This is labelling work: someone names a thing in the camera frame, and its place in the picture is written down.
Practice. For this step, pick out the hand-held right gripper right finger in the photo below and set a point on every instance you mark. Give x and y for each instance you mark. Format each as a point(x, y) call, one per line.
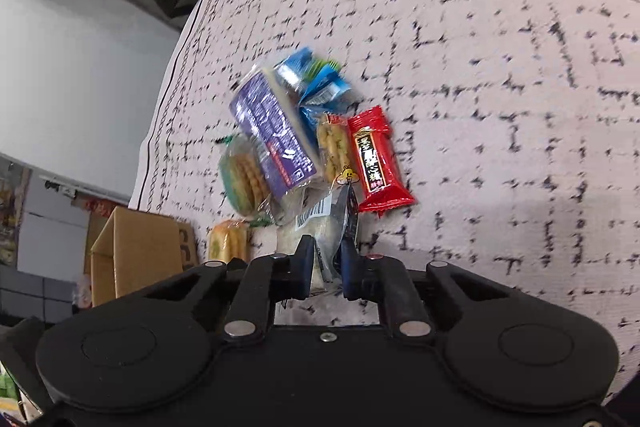
point(351, 274)

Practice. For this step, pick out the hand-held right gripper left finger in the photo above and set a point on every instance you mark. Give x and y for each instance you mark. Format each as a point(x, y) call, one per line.
point(302, 269)

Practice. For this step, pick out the clear packet with white snack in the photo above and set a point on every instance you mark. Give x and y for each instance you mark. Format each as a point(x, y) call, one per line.
point(320, 227)

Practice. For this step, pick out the yellow green snack packet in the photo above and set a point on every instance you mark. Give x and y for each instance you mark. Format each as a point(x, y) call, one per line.
point(227, 242)

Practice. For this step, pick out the green packet of round crackers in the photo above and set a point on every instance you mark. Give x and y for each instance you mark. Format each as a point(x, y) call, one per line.
point(245, 179)

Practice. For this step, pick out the red snack packet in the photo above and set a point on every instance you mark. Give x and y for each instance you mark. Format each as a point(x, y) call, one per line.
point(372, 162)

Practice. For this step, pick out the clear packet of biscuit sticks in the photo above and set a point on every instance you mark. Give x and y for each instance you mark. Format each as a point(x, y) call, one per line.
point(334, 147)

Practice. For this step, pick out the purple snack packet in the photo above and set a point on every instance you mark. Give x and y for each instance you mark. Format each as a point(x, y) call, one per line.
point(272, 132)

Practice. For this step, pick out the cardboard box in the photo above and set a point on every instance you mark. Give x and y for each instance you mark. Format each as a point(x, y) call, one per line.
point(135, 257)

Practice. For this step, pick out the blue snack packet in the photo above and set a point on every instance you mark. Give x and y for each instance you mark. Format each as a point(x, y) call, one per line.
point(289, 68)
point(324, 93)

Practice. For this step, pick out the small green snack packet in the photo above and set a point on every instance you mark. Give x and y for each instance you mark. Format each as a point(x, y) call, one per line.
point(321, 66)

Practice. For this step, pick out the white cabinet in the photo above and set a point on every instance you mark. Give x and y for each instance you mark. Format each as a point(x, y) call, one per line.
point(50, 227)

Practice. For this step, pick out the white patterned blanket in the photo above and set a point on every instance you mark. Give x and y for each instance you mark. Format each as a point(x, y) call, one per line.
point(475, 57)

